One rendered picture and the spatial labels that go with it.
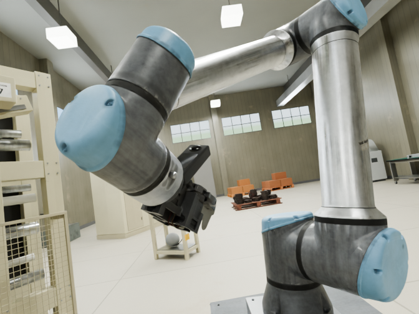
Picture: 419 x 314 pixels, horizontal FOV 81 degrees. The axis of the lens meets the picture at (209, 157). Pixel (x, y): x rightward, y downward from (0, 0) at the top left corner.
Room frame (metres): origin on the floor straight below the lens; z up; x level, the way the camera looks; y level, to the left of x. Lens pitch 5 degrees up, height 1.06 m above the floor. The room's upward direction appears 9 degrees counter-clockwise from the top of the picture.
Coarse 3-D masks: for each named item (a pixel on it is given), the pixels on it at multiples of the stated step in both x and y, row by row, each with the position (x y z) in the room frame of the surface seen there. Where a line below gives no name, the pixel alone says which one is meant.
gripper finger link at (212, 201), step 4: (204, 192) 0.47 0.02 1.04; (208, 192) 0.46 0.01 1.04; (208, 196) 0.46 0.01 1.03; (212, 196) 0.48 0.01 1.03; (208, 200) 0.47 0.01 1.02; (212, 200) 0.48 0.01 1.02; (216, 200) 0.50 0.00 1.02; (208, 204) 0.49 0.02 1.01; (212, 204) 0.49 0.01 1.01; (212, 208) 0.51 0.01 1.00
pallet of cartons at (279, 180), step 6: (276, 174) 12.04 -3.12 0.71; (282, 174) 12.10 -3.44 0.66; (270, 180) 12.31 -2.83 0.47; (276, 180) 11.57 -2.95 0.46; (282, 180) 11.64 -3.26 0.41; (288, 180) 11.71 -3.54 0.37; (264, 186) 11.97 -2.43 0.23; (270, 186) 11.46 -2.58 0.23; (276, 186) 11.55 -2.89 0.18; (282, 186) 11.60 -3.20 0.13; (288, 186) 12.08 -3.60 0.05
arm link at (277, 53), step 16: (272, 32) 0.67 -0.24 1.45; (288, 32) 0.66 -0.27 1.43; (240, 48) 0.58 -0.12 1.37; (256, 48) 0.60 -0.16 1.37; (272, 48) 0.63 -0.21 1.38; (288, 48) 0.66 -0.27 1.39; (208, 64) 0.51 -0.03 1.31; (224, 64) 0.53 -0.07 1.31; (240, 64) 0.56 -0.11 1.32; (256, 64) 0.60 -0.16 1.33; (272, 64) 0.66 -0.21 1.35; (288, 64) 0.70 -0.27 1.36; (192, 80) 0.48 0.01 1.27; (208, 80) 0.51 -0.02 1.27; (224, 80) 0.55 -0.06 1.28; (240, 80) 0.60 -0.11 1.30; (192, 96) 0.50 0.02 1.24
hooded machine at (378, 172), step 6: (372, 144) 8.95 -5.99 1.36; (372, 150) 8.87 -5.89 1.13; (378, 150) 8.87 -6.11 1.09; (372, 156) 8.78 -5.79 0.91; (378, 156) 8.80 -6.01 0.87; (372, 162) 8.78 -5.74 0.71; (378, 162) 8.79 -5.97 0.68; (372, 168) 8.78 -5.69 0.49; (378, 168) 8.79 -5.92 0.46; (384, 168) 8.81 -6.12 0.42; (372, 174) 8.78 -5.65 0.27; (378, 174) 8.79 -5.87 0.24; (384, 174) 8.80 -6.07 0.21; (372, 180) 8.78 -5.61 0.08; (378, 180) 8.84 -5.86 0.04; (384, 180) 8.85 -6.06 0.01
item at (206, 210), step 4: (204, 204) 0.49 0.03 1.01; (204, 208) 0.50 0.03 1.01; (208, 208) 0.51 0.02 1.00; (204, 212) 0.50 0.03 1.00; (208, 212) 0.52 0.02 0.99; (212, 212) 0.54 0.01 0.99; (204, 216) 0.50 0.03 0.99; (208, 216) 0.53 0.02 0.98; (204, 220) 0.51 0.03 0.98; (208, 220) 0.53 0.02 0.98; (204, 224) 0.51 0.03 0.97; (204, 228) 0.51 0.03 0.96
